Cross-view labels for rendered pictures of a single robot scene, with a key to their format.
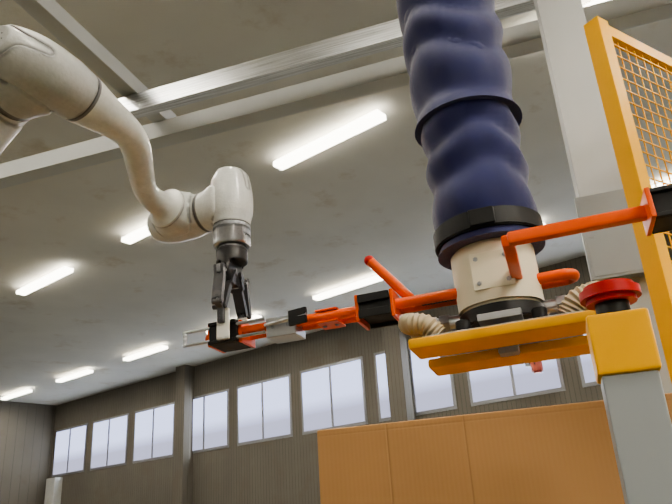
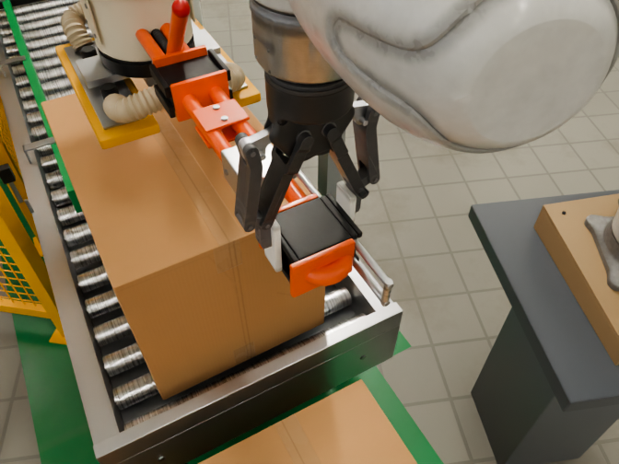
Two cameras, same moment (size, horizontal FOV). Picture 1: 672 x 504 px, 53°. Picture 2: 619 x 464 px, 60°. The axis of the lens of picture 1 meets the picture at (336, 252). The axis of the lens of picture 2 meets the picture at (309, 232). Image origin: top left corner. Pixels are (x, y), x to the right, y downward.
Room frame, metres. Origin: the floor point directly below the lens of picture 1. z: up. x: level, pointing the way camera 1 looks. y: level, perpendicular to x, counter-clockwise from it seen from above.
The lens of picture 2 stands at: (1.76, 0.52, 1.63)
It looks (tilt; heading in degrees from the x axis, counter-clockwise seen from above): 47 degrees down; 224
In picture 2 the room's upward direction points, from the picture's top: straight up
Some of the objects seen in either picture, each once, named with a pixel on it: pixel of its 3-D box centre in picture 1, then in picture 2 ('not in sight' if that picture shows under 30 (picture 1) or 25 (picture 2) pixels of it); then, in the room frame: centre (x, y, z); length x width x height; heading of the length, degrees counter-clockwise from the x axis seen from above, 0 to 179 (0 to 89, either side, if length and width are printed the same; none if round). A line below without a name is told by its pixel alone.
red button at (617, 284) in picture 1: (611, 302); not in sight; (0.78, -0.32, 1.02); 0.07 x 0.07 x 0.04
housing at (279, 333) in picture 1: (285, 329); (255, 172); (1.44, 0.12, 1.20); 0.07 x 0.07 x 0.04; 73
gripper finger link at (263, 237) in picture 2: not in sight; (254, 229); (1.53, 0.23, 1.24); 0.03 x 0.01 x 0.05; 162
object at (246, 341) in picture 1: (231, 336); (304, 243); (1.49, 0.25, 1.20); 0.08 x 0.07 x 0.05; 73
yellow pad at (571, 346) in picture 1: (511, 349); (100, 78); (1.39, -0.35, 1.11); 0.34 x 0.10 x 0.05; 73
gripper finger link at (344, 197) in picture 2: (223, 324); (344, 213); (1.43, 0.26, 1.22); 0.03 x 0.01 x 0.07; 72
